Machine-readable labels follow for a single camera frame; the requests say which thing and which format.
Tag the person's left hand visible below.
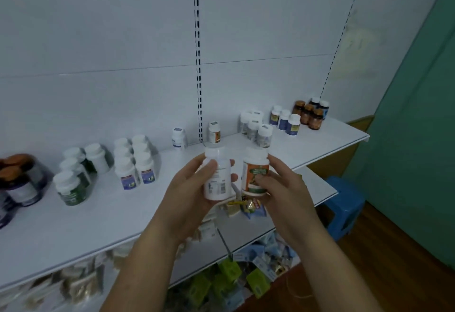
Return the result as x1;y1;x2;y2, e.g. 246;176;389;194
156;153;230;246

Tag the person's right hand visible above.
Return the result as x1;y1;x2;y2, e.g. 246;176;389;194
254;154;321;249

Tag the white bottle pale label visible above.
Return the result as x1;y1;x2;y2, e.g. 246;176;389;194
202;146;232;202

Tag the orange label white bottle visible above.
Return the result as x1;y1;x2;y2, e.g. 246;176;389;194
208;120;222;144
241;146;270;197

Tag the white bottle blue lid sticker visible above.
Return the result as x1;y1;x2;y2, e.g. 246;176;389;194
172;127;187;151

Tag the white sticker-lid jar bottle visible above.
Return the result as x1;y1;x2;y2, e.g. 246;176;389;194
247;119;262;142
256;124;273;149

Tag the green label white bottle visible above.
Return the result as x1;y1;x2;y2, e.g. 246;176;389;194
59;157;91;184
63;147;86;161
84;143;110;175
53;170;89;206

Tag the white metal shelf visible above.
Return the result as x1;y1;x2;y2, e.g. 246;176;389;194
0;0;370;312

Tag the person's right forearm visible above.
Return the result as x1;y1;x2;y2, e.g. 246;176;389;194
291;226;383;312

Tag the blue packet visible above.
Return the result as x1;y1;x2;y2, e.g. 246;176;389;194
241;198;267;220

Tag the pile of white blue boxes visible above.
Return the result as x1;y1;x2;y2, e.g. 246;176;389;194
233;231;301;282

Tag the pile of gold purple candies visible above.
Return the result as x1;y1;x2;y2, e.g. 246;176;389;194
227;196;256;213

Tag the blue plastic stool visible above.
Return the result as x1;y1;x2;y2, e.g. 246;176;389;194
323;175;366;242

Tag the pile of green packets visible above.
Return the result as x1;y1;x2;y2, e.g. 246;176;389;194
186;258;273;309

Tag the green door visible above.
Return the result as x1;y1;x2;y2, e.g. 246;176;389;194
343;0;455;270

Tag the pale handwritten paper sign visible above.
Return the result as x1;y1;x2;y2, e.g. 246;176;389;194
330;27;381;81

